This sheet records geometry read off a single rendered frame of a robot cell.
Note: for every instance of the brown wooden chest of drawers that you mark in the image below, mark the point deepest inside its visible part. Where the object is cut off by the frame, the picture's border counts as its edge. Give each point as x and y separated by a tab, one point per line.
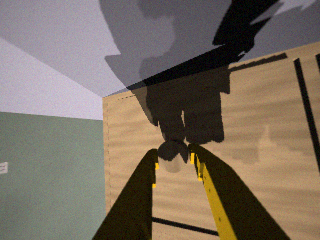
308	75

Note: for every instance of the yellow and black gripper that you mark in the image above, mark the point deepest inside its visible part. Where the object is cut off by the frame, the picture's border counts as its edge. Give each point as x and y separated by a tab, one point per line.
237	213

